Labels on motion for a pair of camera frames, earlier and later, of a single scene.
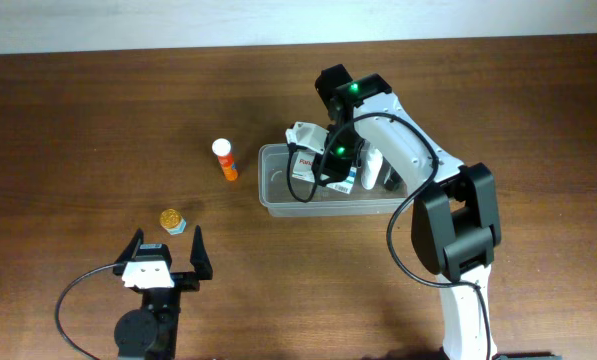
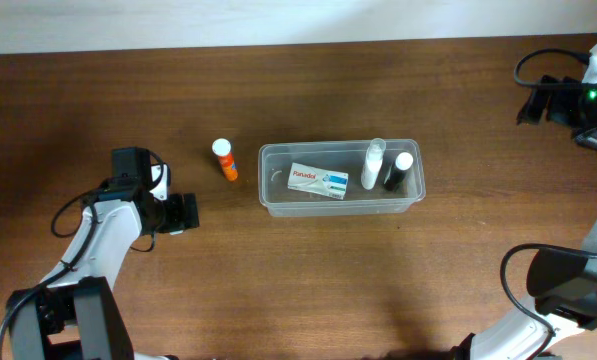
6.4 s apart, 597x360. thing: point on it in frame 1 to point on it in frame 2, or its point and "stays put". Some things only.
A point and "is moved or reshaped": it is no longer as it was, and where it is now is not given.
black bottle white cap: x=391 y=179 stays put
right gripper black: x=335 y=169 to x=559 y=109
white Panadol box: x=302 y=169 is moved or reshaped
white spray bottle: x=372 y=168 stays put
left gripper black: x=189 y=281 to x=177 y=221
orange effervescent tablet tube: x=221 y=147 stays put
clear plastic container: x=276 y=200 stays put
